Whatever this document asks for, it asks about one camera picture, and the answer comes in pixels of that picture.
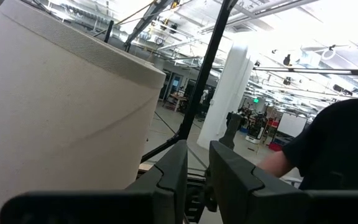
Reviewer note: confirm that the black metal rig frame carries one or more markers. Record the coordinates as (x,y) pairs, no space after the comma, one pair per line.
(202,81)

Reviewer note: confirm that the black perforated plastic bin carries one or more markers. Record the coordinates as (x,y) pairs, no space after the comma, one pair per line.
(195,202)

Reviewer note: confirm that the green exit sign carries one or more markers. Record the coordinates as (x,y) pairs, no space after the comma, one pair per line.
(255,100)

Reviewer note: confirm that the white board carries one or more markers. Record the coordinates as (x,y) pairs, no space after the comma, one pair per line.
(291,124)

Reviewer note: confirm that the person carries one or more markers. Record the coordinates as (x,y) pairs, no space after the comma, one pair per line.
(337,140)

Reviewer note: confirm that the cream fabric lampshade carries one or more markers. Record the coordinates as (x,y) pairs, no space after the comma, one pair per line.
(57,109)

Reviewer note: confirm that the red storage crate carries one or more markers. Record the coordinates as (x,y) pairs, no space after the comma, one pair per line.
(275,146)

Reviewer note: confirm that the white building pillar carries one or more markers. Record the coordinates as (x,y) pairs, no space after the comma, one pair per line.
(225,99)

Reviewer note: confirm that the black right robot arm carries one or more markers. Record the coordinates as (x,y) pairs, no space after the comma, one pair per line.
(234,127)

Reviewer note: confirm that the ceiling light rail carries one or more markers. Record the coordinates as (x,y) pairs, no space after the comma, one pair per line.
(315,71)

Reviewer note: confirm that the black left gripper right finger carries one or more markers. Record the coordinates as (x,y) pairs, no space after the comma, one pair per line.
(241,186)

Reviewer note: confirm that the wooden workshop table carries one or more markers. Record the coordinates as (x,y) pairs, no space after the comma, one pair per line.
(177,99)

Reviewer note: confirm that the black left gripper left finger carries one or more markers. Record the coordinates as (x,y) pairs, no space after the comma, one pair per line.
(163,186)

